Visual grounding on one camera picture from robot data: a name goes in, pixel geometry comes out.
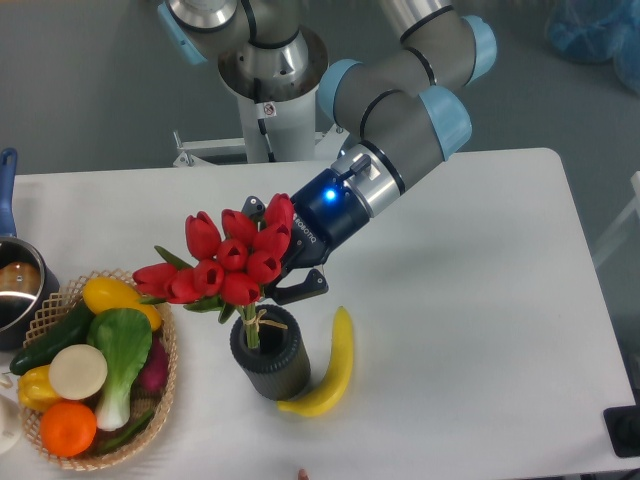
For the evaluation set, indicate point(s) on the yellow bell pepper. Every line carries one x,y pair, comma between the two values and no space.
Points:
35,391

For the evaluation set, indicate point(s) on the green cucumber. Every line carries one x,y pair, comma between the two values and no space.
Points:
70,330

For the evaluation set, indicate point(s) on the yellow squash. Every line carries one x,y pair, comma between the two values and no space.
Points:
104,293

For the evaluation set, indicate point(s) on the purple red onion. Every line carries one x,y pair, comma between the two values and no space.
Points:
154,374

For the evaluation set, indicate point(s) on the white object at left edge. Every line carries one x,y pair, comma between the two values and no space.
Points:
11,429

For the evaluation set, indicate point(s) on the blue handled saucepan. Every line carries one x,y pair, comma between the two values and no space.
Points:
26,279

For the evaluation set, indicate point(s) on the white frame at right edge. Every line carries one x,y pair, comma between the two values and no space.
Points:
620,229

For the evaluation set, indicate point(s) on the yellow banana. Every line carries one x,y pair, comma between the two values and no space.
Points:
334,384

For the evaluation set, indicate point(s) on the blue plastic bag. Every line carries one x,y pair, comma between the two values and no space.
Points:
597,32

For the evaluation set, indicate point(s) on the woven wicker basket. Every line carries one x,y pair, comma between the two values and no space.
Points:
53,310

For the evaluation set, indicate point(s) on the black device at table edge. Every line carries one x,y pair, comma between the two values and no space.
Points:
622,424

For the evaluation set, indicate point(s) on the orange fruit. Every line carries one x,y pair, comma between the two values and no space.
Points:
68,429

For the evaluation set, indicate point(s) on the red tulip bouquet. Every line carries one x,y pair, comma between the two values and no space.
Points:
234,263

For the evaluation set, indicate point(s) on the green bok choy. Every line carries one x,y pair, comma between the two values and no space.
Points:
124,337

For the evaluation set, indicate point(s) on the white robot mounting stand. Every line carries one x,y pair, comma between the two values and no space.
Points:
272,131

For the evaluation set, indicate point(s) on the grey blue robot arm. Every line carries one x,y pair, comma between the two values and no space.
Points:
402,113

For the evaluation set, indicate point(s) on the dark grey ribbed vase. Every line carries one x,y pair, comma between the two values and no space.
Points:
279,369

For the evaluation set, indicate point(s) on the green chili pepper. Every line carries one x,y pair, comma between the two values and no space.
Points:
114,443

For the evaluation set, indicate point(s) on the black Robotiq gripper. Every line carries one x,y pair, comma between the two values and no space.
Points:
326,214

